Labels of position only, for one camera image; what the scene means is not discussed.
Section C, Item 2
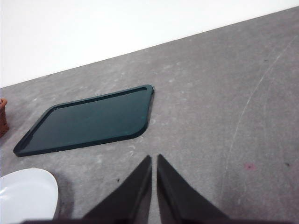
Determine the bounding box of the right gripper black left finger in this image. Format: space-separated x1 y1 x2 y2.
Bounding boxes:
81 155 153 221

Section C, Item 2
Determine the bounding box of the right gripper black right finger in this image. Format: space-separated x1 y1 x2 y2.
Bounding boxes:
157 154 229 221

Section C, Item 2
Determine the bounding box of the dark rectangular tray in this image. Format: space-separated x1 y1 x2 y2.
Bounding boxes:
13 84 156 158

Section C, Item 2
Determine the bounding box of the pale grey round plate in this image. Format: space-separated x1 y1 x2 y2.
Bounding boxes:
0 168 59 222

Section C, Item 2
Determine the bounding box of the brown woven wicker basket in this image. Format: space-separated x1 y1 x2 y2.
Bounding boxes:
0 98 10 139

